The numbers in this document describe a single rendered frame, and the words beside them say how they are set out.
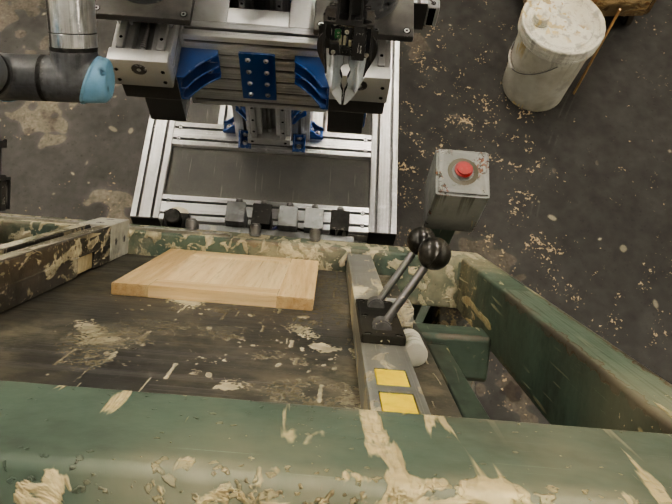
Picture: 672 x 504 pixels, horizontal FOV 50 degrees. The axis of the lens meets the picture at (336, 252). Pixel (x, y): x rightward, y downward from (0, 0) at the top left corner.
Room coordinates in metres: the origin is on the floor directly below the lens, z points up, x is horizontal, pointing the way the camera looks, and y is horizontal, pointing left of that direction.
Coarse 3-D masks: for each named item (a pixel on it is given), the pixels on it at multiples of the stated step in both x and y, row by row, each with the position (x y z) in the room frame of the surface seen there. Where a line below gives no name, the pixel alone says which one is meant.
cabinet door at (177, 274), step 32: (160, 256) 0.54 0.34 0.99; (192, 256) 0.57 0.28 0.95; (224, 256) 0.58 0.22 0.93; (256, 256) 0.61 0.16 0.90; (128, 288) 0.38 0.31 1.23; (160, 288) 0.39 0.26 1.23; (192, 288) 0.39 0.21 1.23; (224, 288) 0.41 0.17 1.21; (256, 288) 0.42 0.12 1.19; (288, 288) 0.43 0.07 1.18
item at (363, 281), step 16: (352, 256) 0.61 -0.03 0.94; (368, 256) 0.63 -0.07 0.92; (352, 272) 0.50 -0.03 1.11; (368, 272) 0.51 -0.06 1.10; (352, 288) 0.42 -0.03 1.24; (368, 288) 0.43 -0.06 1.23; (352, 304) 0.38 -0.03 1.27; (352, 320) 0.35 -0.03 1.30; (368, 352) 0.23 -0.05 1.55; (384, 352) 0.23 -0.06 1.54; (400, 352) 0.23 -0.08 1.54; (368, 368) 0.19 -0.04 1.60; (384, 368) 0.20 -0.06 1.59; (400, 368) 0.20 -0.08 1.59; (368, 384) 0.17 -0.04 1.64; (416, 384) 0.18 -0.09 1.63; (368, 400) 0.15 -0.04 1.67; (416, 400) 0.15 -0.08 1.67
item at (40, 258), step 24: (24, 240) 0.43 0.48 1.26; (48, 240) 0.44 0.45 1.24; (72, 240) 0.47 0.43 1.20; (96, 240) 0.52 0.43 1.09; (120, 240) 0.58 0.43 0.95; (0, 264) 0.33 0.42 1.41; (24, 264) 0.36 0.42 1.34; (48, 264) 0.39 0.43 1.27; (72, 264) 0.43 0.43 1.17; (96, 264) 0.48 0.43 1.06; (0, 288) 0.30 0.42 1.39; (24, 288) 0.33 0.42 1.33; (48, 288) 0.36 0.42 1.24; (0, 312) 0.28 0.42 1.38
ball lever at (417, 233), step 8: (416, 232) 0.42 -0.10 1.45; (424, 232) 0.42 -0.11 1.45; (432, 232) 0.43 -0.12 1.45; (408, 240) 0.41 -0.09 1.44; (416, 240) 0.41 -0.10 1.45; (416, 248) 0.40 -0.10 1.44; (408, 256) 0.40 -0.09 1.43; (400, 264) 0.39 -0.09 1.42; (408, 264) 0.39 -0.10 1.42; (400, 272) 0.38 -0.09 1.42; (392, 280) 0.37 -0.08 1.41; (384, 288) 0.36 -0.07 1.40; (376, 296) 0.35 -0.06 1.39; (384, 296) 0.35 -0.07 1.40; (368, 304) 0.34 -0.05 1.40; (376, 304) 0.34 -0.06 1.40
